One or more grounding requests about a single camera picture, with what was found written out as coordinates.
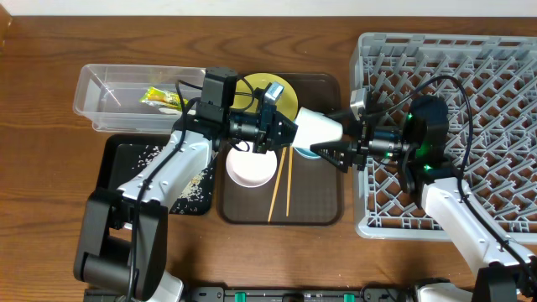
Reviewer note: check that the small pale green cup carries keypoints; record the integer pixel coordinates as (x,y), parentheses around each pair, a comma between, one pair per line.
(314,127)

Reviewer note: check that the white bowl with residue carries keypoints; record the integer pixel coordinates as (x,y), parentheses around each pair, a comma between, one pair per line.
(249,169)

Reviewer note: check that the green orange snack wrapper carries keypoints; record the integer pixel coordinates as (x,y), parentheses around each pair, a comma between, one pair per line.
(155,97)

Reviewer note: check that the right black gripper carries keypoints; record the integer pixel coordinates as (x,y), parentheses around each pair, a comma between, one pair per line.
(361,143)

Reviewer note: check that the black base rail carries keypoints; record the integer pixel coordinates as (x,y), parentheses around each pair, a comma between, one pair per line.
(366,294)

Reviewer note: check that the clear plastic bin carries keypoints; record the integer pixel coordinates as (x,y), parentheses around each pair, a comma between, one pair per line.
(110,96)

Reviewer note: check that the black plastic bin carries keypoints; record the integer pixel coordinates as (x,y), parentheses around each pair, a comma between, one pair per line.
(118,158)

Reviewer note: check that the pile of rice grains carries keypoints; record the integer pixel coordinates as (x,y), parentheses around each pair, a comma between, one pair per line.
(195,199)

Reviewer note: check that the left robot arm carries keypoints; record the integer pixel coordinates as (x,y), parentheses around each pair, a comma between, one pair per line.
(123,241)

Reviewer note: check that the yellow plate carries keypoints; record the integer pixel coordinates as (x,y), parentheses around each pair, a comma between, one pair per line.
(286,104)

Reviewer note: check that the light blue bowl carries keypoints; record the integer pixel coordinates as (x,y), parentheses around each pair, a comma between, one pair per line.
(306,153)

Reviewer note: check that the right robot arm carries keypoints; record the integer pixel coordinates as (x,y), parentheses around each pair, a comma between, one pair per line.
(504,269)

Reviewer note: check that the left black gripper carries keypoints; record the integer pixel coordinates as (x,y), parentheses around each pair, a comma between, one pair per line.
(265,132)

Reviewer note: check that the wooden chopstick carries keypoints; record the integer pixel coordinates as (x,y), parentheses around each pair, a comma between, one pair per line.
(276,184)
(289,180)

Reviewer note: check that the grey dishwasher rack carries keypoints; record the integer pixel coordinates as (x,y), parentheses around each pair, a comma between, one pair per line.
(489,85)

